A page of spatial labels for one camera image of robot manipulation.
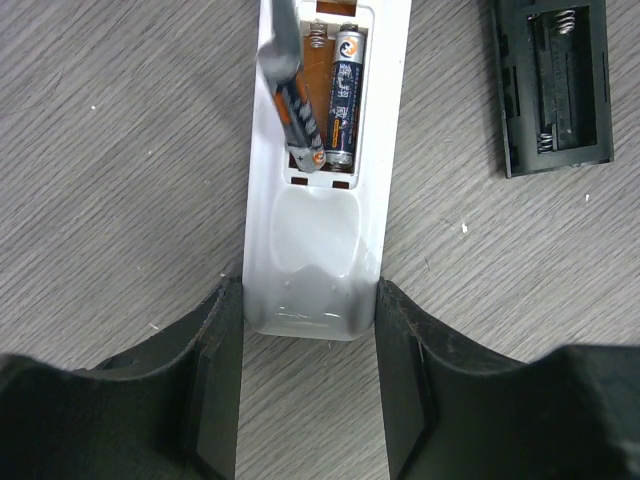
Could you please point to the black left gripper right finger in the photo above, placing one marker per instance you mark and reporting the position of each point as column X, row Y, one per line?
column 455, row 409

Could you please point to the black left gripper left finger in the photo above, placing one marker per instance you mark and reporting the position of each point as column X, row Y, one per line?
column 167, row 408

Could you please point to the dark blue AAA battery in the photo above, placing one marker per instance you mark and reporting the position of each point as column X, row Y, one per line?
column 345, row 96

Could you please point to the yellow handled screwdriver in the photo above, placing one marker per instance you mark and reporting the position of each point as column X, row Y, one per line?
column 281, row 57

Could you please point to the black remote control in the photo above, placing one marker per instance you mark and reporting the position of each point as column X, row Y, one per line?
column 553, row 84

